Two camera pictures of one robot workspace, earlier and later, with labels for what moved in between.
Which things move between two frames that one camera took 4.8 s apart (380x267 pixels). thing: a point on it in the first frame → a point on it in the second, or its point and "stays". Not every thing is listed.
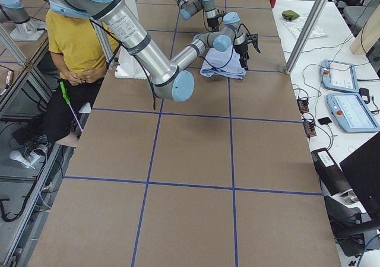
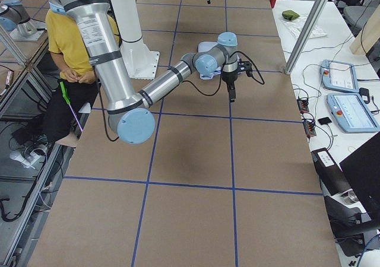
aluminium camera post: (319, 8) stays
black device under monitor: (346, 227) stays
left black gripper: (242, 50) → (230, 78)
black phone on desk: (324, 120) stays
